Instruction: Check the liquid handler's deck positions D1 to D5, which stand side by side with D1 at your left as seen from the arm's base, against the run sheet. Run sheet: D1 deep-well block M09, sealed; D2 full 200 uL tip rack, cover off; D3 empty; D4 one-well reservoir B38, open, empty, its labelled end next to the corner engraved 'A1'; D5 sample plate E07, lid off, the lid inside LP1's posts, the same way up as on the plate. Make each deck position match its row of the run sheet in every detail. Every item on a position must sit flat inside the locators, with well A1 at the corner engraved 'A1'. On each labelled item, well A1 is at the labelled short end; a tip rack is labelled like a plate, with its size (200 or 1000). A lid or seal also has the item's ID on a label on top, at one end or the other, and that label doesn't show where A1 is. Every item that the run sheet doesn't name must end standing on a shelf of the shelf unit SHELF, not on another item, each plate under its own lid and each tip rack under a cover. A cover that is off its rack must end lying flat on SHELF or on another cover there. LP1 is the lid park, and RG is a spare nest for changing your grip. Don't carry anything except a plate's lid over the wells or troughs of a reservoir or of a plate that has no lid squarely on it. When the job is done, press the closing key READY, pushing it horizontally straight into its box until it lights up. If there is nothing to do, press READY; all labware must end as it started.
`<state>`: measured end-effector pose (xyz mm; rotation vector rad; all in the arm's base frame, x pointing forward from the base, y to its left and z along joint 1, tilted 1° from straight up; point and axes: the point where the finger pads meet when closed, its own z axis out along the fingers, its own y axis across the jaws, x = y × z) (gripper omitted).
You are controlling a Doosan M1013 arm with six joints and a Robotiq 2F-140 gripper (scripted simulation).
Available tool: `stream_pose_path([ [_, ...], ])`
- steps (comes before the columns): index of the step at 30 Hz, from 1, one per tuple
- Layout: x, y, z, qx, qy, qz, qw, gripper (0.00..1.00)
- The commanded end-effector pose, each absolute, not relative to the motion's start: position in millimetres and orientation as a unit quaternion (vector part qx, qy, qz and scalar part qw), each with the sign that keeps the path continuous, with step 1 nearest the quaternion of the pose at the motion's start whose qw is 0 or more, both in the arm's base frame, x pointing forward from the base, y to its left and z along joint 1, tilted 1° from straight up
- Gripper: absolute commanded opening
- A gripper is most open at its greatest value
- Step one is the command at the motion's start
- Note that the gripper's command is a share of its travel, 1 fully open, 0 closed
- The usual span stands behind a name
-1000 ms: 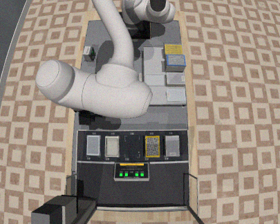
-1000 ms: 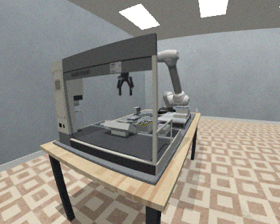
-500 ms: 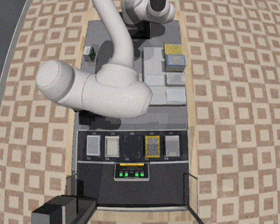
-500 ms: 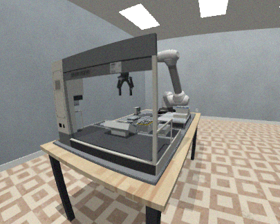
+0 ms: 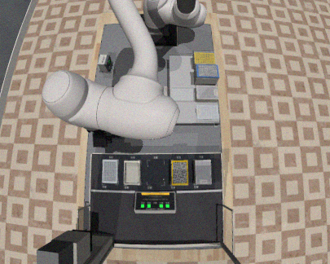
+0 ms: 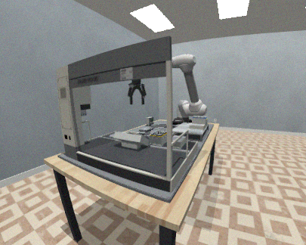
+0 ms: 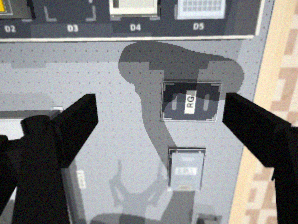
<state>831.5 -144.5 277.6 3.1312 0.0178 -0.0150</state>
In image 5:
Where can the cream one-well reservoir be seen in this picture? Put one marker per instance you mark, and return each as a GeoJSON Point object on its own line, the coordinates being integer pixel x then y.
{"type": "Point", "coordinates": [132, 172]}

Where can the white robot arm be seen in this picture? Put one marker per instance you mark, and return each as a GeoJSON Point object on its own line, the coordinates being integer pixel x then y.
{"type": "Point", "coordinates": [135, 107]}

